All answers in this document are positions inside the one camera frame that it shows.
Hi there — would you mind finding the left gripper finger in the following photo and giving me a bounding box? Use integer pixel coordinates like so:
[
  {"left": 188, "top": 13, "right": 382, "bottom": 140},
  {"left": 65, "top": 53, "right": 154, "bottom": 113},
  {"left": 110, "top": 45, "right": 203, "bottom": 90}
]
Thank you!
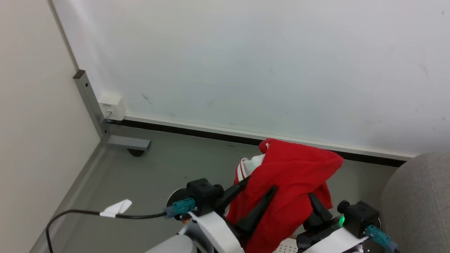
[
  {"left": 237, "top": 186, "right": 277, "bottom": 238},
  {"left": 216, "top": 177, "right": 251, "bottom": 211}
]

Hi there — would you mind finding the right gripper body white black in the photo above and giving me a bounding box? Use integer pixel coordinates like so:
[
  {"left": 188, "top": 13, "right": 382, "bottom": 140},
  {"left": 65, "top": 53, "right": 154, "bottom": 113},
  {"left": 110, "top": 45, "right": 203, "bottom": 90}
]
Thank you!
[{"left": 297, "top": 215, "right": 368, "bottom": 253}]

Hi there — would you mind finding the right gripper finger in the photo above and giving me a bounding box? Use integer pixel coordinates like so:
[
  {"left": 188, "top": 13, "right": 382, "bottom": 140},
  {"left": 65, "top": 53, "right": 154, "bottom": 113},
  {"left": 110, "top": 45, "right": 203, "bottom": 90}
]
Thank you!
[{"left": 309, "top": 193, "right": 333, "bottom": 222}]

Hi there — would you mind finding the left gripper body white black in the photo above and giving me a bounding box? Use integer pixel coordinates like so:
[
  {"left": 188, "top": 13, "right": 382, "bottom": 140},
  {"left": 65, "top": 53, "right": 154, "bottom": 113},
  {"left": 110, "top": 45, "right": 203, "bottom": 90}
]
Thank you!
[{"left": 192, "top": 211, "right": 254, "bottom": 253}]

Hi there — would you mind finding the red clothing with white lining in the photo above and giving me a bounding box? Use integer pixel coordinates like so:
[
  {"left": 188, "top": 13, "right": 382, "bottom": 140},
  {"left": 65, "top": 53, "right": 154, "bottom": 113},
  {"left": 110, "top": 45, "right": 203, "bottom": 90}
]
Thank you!
[{"left": 225, "top": 138, "right": 344, "bottom": 253}]

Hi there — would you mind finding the white perforated laundry basket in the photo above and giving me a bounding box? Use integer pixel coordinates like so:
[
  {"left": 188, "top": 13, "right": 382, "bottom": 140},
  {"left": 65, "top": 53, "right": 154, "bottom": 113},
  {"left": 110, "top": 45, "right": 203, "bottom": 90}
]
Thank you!
[{"left": 272, "top": 237, "right": 300, "bottom": 253}]

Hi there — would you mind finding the black and white baseboard strip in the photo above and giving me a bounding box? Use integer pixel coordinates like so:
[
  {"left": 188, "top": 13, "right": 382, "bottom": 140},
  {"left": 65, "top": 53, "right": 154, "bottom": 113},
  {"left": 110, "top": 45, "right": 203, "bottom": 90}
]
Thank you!
[{"left": 105, "top": 113, "right": 417, "bottom": 168}]

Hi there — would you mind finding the grey fabric sofa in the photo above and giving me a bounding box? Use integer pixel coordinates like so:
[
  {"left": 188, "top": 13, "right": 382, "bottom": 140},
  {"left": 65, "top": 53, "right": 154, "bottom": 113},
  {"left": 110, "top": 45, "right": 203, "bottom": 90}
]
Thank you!
[{"left": 381, "top": 151, "right": 450, "bottom": 253}]

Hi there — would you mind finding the teal cable connector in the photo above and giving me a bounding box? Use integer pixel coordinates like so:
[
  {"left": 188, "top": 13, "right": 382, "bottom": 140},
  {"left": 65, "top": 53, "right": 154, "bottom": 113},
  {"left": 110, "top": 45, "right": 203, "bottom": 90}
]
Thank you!
[
  {"left": 164, "top": 197, "right": 196, "bottom": 218},
  {"left": 366, "top": 225, "right": 400, "bottom": 253}
]

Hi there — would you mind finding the black cable with white tag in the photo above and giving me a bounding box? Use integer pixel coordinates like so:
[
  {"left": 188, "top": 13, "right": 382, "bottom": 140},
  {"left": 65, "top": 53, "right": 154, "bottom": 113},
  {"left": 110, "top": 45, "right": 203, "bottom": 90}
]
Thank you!
[{"left": 46, "top": 199, "right": 166, "bottom": 253}]

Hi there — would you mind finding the white wall socket box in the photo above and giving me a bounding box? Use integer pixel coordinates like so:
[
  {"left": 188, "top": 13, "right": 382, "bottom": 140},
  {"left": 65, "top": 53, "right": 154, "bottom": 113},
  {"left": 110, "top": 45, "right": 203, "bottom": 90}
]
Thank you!
[{"left": 98, "top": 93, "right": 126, "bottom": 121}]

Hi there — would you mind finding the grey metal frame post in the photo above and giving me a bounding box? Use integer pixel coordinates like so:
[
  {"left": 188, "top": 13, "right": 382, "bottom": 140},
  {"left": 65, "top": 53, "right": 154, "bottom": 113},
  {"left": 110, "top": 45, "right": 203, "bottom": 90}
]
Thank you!
[{"left": 73, "top": 70, "right": 152, "bottom": 151}]

